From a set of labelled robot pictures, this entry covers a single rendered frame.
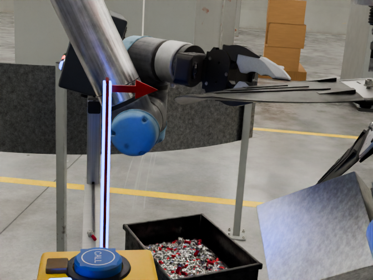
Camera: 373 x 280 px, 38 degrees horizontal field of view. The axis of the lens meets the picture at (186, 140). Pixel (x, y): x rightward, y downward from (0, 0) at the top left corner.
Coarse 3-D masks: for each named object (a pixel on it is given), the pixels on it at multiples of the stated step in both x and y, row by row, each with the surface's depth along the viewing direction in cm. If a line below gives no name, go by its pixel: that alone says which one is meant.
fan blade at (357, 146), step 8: (368, 128) 86; (360, 136) 87; (360, 144) 83; (352, 152) 82; (344, 160) 84; (352, 160) 81; (336, 168) 86; (344, 168) 82; (328, 176) 88; (336, 176) 83
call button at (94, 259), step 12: (84, 252) 46; (96, 252) 46; (108, 252) 47; (84, 264) 44; (96, 264) 44; (108, 264) 44; (120, 264) 45; (84, 276) 44; (96, 276) 44; (108, 276) 44
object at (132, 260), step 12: (48, 252) 48; (60, 252) 48; (72, 252) 48; (120, 252) 49; (132, 252) 49; (144, 252) 49; (72, 264) 46; (132, 264) 47; (144, 264) 47; (48, 276) 44; (60, 276) 44; (72, 276) 44; (120, 276) 44; (132, 276) 45; (144, 276) 45; (156, 276) 45
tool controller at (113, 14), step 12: (120, 24) 121; (120, 36) 121; (72, 48) 120; (72, 60) 121; (72, 72) 122; (84, 72) 122; (60, 84) 122; (72, 84) 123; (84, 84) 123; (84, 96) 130
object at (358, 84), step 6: (360, 78) 77; (366, 78) 77; (372, 78) 77; (348, 84) 74; (354, 84) 74; (360, 84) 74; (360, 90) 72; (366, 90) 72; (372, 90) 72; (366, 96) 69; (372, 96) 69
